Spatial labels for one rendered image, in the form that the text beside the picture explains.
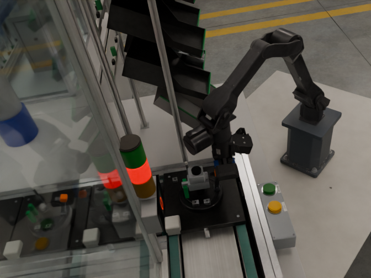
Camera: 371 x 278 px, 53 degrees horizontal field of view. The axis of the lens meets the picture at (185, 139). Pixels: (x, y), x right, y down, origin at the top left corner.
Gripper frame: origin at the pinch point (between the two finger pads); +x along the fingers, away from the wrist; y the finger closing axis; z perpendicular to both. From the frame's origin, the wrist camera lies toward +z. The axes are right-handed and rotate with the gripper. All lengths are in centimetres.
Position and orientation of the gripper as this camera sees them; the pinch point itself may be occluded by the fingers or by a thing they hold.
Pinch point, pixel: (224, 165)
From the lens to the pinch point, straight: 110.3
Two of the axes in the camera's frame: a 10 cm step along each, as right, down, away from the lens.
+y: -0.8, -6.7, 7.3
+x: 1.5, 7.2, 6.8
